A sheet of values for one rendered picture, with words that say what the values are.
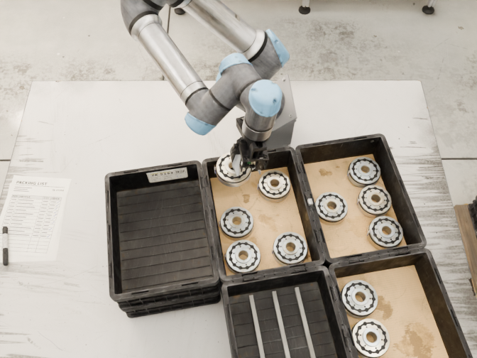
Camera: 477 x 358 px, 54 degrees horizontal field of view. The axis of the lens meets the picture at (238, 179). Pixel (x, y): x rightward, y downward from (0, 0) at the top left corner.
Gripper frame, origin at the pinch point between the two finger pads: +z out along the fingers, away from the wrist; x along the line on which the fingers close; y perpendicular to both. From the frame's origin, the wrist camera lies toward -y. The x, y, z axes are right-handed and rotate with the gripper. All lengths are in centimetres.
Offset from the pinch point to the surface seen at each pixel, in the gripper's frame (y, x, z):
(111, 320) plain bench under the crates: 30, -43, 36
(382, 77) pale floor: -107, 118, 86
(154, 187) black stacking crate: -7.2, -25.9, 20.8
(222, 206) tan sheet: 3.7, -5.2, 18.0
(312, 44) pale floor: -140, 84, 90
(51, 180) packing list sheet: -23, -62, 38
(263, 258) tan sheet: 23.0, 4.2, 16.8
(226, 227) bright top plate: 12.5, -5.6, 15.1
